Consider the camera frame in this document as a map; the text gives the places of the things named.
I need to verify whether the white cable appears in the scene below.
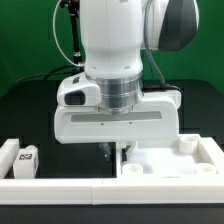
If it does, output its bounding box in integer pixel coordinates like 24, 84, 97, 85
52, 0, 84, 67

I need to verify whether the white square tabletop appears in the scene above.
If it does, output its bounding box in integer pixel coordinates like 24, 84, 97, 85
116, 134, 224, 177

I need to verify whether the white U-shaped fence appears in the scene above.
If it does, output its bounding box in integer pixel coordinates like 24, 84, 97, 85
0, 139, 224, 205

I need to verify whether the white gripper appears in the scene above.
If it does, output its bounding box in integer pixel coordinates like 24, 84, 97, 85
54, 73, 182, 162

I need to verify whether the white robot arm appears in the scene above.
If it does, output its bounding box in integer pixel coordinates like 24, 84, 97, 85
54, 0, 199, 150

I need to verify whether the black cable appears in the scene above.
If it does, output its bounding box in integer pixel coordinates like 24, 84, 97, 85
6, 64, 84, 93

